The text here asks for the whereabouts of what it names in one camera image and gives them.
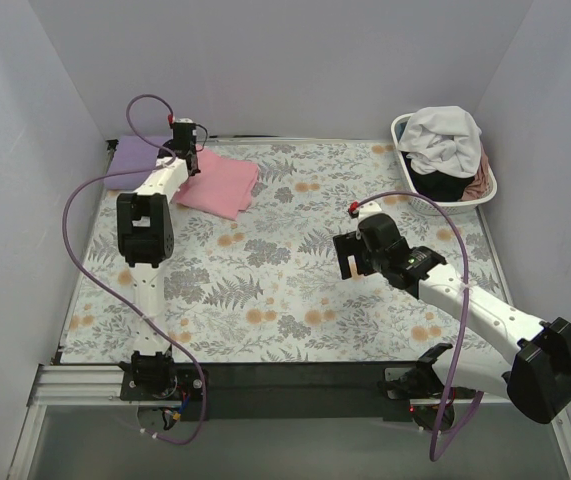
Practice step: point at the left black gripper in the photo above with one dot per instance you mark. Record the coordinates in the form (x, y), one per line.
(190, 163)

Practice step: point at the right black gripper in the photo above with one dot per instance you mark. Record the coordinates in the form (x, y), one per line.
(344, 255)

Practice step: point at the pink t shirt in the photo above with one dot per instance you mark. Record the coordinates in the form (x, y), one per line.
(222, 187)

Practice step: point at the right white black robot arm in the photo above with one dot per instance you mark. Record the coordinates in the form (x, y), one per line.
(534, 371)

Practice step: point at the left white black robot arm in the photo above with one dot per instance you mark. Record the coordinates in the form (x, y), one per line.
(146, 241)

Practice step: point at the folded purple t shirt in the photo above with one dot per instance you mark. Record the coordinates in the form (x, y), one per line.
(132, 153)

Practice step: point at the floral table cloth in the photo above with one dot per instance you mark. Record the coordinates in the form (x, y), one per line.
(266, 286)

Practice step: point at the white laundry basket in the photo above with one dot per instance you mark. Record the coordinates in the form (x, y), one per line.
(397, 128)

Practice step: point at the black garment in basket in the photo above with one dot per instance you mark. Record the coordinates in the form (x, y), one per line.
(437, 186)

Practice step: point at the brown garment in basket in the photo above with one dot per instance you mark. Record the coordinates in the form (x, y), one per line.
(481, 182)

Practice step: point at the white t shirt in basket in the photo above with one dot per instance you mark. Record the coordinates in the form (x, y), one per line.
(444, 140)

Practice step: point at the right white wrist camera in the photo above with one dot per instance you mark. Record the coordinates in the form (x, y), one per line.
(360, 212)

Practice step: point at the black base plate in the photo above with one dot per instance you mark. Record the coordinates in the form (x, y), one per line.
(251, 391)

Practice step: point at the aluminium frame rail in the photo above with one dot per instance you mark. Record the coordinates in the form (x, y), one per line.
(77, 427)

